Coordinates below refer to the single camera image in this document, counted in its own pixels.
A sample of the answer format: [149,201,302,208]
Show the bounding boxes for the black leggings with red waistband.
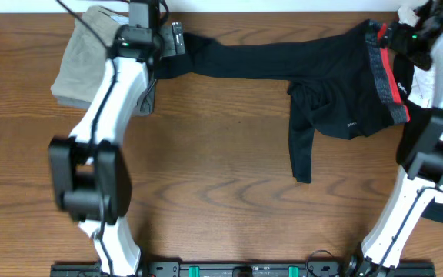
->
[155,19,410,183]

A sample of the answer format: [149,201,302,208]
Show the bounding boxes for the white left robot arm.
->
[48,22,185,276]

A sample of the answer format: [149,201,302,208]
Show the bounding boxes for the black garment under right arm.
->
[393,55,443,223]

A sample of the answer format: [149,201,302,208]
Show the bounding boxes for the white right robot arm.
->
[340,12,443,276]

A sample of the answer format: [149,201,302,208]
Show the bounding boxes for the white crumpled cloth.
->
[397,5,420,27]

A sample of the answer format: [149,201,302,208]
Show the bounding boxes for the folded grey trousers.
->
[51,21,155,116]

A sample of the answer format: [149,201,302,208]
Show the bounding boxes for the folded khaki trousers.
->
[51,5,129,108]

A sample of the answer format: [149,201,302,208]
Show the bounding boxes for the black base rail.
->
[50,261,437,277]

